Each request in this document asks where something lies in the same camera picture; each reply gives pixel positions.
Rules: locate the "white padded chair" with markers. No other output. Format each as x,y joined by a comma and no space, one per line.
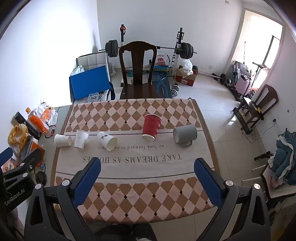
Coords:
92,60

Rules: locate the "long barbell with small plates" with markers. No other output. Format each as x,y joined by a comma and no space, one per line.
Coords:
222,78

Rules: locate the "clear plastic container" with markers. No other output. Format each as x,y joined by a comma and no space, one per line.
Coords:
94,97

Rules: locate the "red cardboard box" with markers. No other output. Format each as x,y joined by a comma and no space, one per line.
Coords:
185,80

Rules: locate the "small dumbbell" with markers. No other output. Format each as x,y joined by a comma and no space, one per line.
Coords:
175,89

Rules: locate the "white leaf print paper cup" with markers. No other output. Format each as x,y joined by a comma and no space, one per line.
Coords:
106,140

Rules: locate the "black power strip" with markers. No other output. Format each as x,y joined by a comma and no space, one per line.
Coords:
242,122

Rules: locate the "chair with white legs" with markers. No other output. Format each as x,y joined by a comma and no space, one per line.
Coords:
279,192

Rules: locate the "black rectangular box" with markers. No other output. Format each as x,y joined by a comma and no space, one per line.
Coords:
20,118

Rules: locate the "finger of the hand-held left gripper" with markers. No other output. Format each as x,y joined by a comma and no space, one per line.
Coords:
25,165
5,154

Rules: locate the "white weight bench rack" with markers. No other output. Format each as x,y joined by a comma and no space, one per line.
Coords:
178,39

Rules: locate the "yellow snack bag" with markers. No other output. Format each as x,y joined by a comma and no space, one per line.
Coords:
17,136

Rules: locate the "barbell with black plates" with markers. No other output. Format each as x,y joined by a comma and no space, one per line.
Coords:
112,48

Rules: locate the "black round disc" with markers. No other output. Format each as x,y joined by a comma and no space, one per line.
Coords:
41,177

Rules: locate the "orange box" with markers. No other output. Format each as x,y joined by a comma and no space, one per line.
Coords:
38,147

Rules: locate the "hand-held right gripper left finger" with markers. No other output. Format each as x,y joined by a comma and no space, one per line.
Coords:
87,183

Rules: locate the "pile of blue clothes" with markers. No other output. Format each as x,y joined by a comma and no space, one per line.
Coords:
285,160

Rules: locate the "black exercise mat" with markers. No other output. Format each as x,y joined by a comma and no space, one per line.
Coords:
164,89

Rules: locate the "pink suitcase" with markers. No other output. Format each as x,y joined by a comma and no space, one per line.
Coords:
243,84

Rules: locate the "checkered brown tablecloth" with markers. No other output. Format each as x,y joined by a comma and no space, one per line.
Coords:
138,166

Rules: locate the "brown wooden chair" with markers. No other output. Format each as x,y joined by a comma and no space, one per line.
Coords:
269,97

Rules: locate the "blue board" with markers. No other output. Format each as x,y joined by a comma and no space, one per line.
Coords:
90,81

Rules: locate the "dark wooden chair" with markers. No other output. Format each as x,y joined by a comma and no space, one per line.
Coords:
138,58

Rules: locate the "orange drink bottle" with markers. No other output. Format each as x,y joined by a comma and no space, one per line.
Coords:
37,121

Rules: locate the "red white shopping bag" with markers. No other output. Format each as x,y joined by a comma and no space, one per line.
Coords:
161,60

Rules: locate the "red ribbed paper cup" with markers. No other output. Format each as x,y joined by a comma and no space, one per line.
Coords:
151,126

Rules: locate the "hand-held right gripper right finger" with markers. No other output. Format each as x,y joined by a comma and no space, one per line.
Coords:
208,183

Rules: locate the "black handheld tool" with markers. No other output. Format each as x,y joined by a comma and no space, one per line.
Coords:
262,155

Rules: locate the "white orange plastic bag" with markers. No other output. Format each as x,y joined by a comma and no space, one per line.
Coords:
49,113

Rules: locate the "grey ribbed mug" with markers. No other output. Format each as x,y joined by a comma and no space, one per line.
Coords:
186,134

